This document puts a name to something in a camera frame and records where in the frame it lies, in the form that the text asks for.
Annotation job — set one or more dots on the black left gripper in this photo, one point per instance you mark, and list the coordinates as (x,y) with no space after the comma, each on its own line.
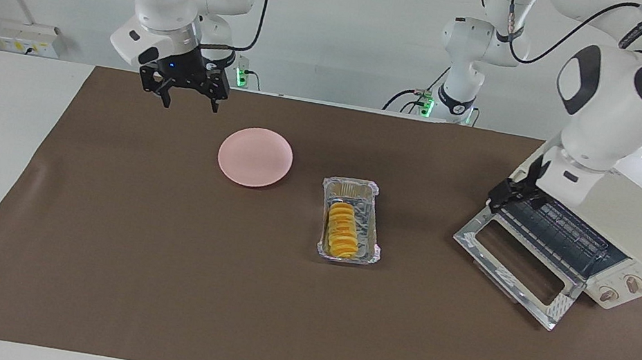
(531,176)

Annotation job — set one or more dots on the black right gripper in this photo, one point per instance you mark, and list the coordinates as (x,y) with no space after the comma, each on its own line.
(185,73)

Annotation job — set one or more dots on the aluminium foil tray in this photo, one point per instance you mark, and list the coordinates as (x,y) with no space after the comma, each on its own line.
(370,214)

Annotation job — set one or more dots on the golden braided bread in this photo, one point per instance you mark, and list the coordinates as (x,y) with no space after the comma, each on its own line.
(341,232)

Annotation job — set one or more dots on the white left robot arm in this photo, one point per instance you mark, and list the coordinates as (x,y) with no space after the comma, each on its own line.
(605,117)

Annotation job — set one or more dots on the glass oven door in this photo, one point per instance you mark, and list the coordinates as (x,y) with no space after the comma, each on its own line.
(480,242)

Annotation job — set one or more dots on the white toaster oven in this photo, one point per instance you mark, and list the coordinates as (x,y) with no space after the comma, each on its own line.
(634,219)

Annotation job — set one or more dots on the beige oven knob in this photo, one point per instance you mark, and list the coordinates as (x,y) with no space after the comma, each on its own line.
(634,283)
(608,294)

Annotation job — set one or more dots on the pink round plate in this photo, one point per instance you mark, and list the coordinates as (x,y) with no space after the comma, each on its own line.
(255,157)

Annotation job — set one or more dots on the brown paper table mat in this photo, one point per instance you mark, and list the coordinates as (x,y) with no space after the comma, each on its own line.
(211,292)

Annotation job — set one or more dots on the white wall socket box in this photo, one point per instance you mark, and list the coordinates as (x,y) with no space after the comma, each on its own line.
(28,38)

